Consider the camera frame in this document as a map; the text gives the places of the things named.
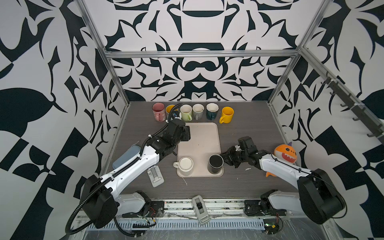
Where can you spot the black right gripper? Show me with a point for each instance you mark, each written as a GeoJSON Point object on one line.
{"type": "Point", "coordinates": [230, 161]}

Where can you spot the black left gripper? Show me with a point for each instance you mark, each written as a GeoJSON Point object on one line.
{"type": "Point", "coordinates": [186, 134]}

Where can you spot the black mug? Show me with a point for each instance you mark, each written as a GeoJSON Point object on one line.
{"type": "Point", "coordinates": [215, 164]}

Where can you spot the light green mug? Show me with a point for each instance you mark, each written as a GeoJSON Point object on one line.
{"type": "Point", "coordinates": [186, 113]}

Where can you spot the blue butterfly mug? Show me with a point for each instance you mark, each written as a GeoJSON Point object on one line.
{"type": "Point", "coordinates": [169, 109]}

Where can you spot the pink patterned mug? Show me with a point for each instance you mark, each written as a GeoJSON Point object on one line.
{"type": "Point", "coordinates": [159, 111]}

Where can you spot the grey mug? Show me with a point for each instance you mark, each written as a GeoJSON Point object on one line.
{"type": "Point", "coordinates": [198, 110]}

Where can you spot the white mug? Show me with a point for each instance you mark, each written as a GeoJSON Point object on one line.
{"type": "Point", "coordinates": [184, 166]}

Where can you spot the dark green mug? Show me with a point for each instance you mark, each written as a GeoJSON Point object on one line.
{"type": "Point", "coordinates": [212, 111]}

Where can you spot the yellow mug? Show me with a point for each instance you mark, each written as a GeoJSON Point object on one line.
{"type": "Point", "coordinates": [227, 115]}

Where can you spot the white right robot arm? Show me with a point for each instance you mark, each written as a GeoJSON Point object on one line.
{"type": "Point", "coordinates": [316, 195]}

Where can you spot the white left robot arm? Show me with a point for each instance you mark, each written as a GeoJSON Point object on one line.
{"type": "Point", "coordinates": [100, 201]}

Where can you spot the beige plastic tray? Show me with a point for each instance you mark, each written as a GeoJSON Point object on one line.
{"type": "Point", "coordinates": [203, 144]}

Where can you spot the light blue plate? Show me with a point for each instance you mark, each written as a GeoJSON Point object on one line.
{"type": "Point", "coordinates": [131, 152]}

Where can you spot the grey block on table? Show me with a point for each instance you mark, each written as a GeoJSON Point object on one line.
{"type": "Point", "coordinates": [155, 176]}

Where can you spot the orange shark plush toy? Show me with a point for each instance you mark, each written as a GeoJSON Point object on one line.
{"type": "Point", "coordinates": [286, 152]}

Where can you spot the small circuit board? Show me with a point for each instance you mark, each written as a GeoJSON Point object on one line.
{"type": "Point", "coordinates": [273, 226]}

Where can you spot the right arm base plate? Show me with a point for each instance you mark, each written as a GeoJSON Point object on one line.
{"type": "Point", "coordinates": [256, 208]}

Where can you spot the white slotted cable duct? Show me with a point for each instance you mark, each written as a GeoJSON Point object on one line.
{"type": "Point", "coordinates": [187, 224]}

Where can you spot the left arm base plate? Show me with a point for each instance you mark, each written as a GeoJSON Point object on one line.
{"type": "Point", "coordinates": [149, 210]}

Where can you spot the black hook rail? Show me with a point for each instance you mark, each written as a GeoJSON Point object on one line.
{"type": "Point", "coordinates": [350, 102]}

